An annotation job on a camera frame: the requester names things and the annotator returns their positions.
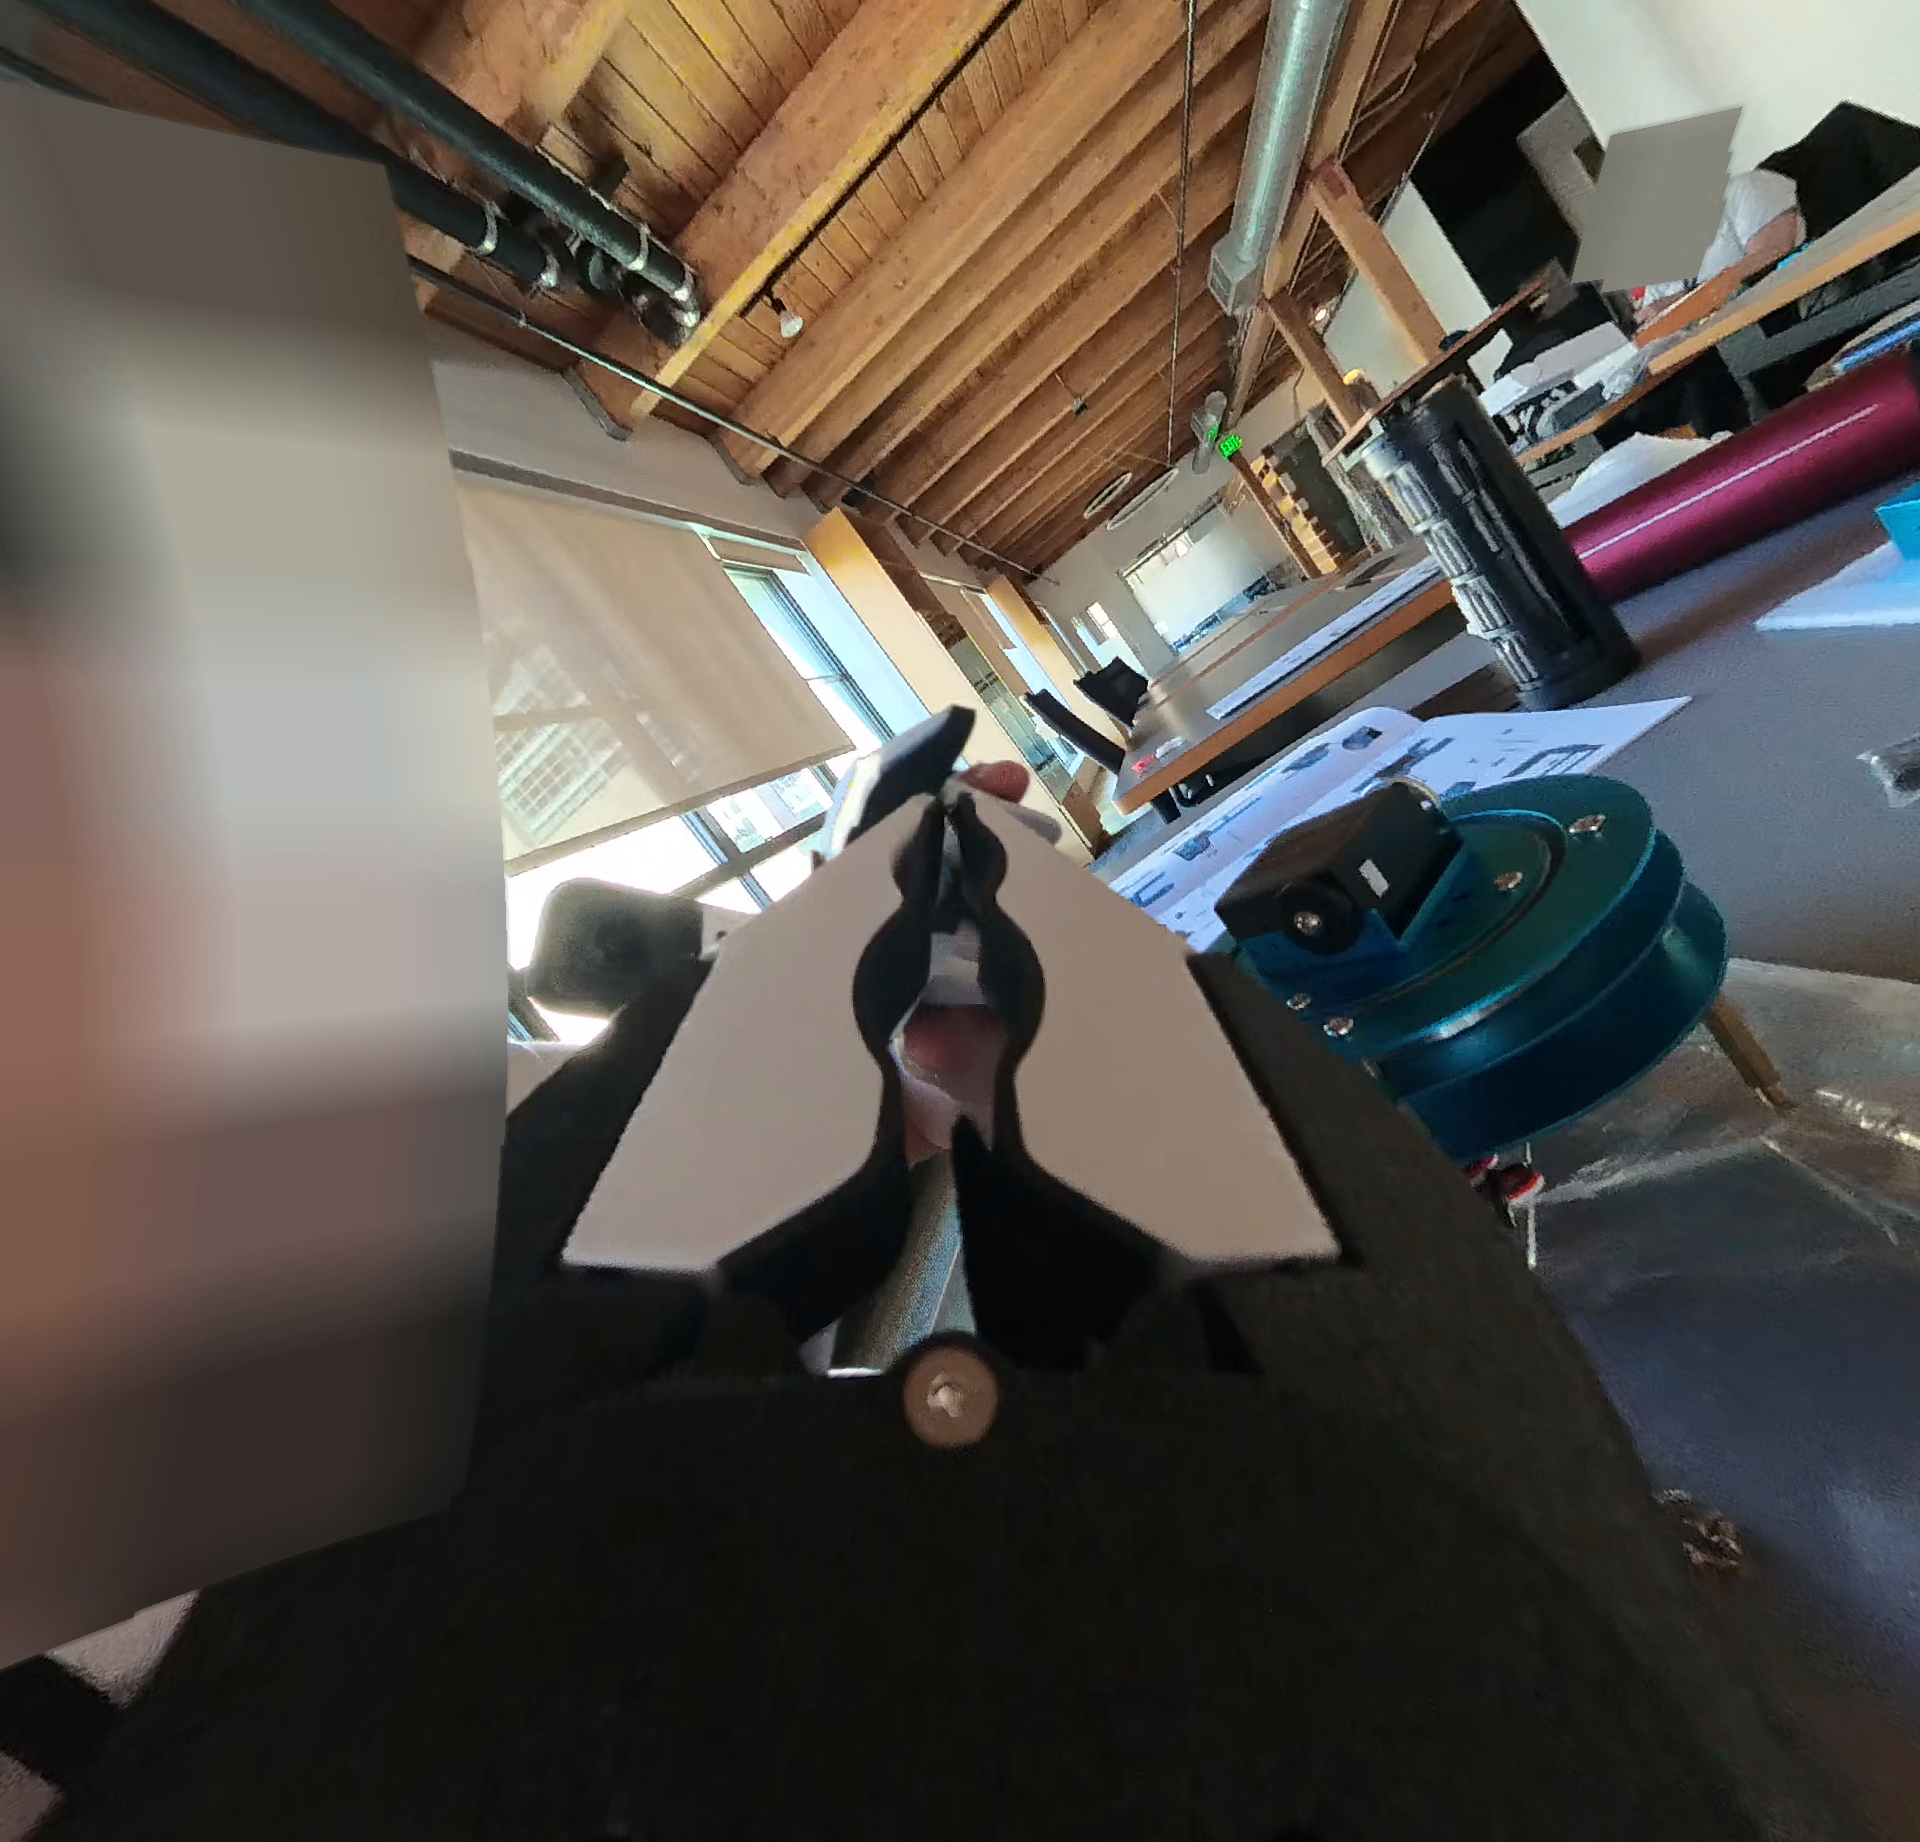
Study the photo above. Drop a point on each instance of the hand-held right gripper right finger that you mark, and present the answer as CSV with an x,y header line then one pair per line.
x,y
1140,1092

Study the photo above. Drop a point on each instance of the printed instruction manual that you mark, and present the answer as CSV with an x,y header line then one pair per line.
x,y
1520,748

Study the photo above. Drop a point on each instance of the black office chair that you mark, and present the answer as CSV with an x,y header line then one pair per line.
x,y
602,950

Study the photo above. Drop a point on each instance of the silver air duct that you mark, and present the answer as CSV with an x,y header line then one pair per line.
x,y
1295,77

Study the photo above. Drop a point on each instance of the beige window blind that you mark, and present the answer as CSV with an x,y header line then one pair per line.
x,y
640,659

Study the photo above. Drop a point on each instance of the small bag of screws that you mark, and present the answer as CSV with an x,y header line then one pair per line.
x,y
1701,1538

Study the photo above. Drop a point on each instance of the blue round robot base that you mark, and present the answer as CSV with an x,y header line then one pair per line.
x,y
1560,957

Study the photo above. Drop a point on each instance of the black servo motor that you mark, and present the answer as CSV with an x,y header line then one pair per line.
x,y
1350,872

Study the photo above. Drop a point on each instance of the wooden desk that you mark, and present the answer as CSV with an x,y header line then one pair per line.
x,y
1788,294

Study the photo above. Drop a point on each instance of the maroon cylinder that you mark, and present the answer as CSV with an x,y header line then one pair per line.
x,y
1727,502

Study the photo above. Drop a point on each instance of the white foam tray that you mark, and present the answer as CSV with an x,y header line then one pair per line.
x,y
1852,598

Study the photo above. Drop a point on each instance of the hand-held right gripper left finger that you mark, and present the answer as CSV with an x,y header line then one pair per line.
x,y
719,1092

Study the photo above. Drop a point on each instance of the black mesh chair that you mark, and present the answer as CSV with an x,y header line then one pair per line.
x,y
1843,169

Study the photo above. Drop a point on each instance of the wood-edged neighbouring desk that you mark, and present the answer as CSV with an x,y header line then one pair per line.
x,y
1200,707

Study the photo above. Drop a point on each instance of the black ceiling pipe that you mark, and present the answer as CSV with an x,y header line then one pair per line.
x,y
448,125

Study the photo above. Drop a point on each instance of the green exit sign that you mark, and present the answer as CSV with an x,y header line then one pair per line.
x,y
1227,447

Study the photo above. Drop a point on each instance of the printed paper sheet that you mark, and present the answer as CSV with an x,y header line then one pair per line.
x,y
1322,659

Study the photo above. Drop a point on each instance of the person's left hand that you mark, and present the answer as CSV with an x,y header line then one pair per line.
x,y
939,1044

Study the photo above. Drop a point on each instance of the black tumbler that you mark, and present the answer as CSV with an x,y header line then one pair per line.
x,y
1481,547

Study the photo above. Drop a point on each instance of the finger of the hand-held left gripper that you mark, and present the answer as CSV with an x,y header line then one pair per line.
x,y
900,774

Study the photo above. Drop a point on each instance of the blue metal bracket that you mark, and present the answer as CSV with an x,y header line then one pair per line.
x,y
1904,520

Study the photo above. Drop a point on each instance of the large clear plastic bag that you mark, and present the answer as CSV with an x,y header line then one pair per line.
x,y
1727,1201

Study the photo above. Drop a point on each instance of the small bag of black parts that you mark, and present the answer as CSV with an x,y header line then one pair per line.
x,y
1896,761

